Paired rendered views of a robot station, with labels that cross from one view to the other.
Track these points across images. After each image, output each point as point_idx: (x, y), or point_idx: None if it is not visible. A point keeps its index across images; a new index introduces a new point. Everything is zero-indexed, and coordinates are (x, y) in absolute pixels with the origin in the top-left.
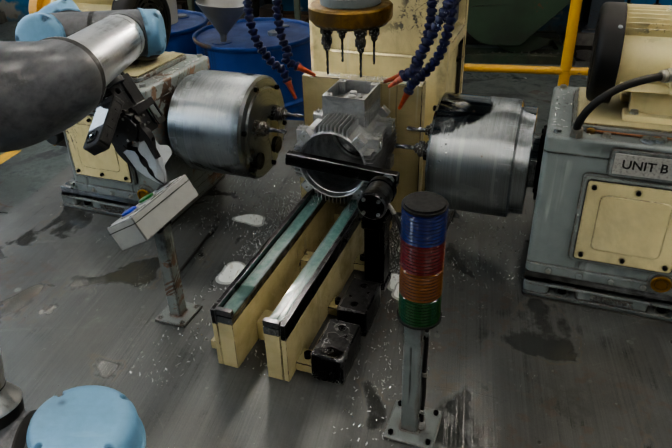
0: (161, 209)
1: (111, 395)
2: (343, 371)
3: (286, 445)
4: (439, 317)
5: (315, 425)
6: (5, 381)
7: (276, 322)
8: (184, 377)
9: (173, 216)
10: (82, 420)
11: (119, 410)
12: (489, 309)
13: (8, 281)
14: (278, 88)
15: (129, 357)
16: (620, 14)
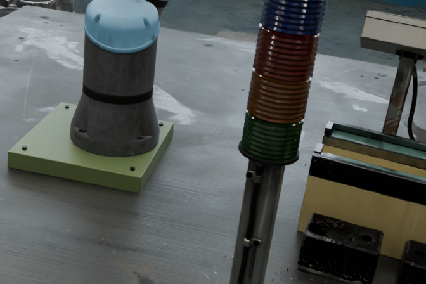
0: (404, 30)
1: (144, 14)
2: (303, 249)
3: (208, 224)
4: (258, 156)
5: (235, 244)
6: None
7: (316, 149)
8: (291, 170)
9: (409, 45)
10: (121, 6)
11: (130, 16)
12: None
13: (387, 90)
14: None
15: (310, 144)
16: None
